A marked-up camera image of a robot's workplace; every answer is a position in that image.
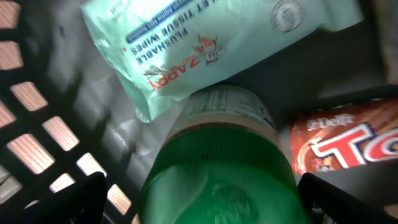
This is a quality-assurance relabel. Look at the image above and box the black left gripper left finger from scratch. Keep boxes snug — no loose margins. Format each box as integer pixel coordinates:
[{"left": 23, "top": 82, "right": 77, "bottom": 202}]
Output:
[{"left": 18, "top": 172, "right": 107, "bottom": 224}]

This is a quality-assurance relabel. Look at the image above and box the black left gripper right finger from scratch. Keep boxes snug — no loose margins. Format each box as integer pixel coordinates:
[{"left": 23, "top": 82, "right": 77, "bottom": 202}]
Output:
[{"left": 298, "top": 173, "right": 397, "bottom": 223}]

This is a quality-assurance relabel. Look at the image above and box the red chocolate wafer pack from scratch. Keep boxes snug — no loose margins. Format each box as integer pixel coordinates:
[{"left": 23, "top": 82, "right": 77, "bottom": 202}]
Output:
[{"left": 290, "top": 98, "right": 397, "bottom": 174}]

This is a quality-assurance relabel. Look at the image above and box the green lid jar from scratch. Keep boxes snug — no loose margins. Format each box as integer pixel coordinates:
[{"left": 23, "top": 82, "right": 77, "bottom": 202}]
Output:
[{"left": 137, "top": 85, "right": 308, "bottom": 224}]

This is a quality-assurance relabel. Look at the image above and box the mint wet wipes pack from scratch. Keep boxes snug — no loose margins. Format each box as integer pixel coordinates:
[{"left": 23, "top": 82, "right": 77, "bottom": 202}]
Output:
[{"left": 81, "top": 0, "right": 363, "bottom": 123}]

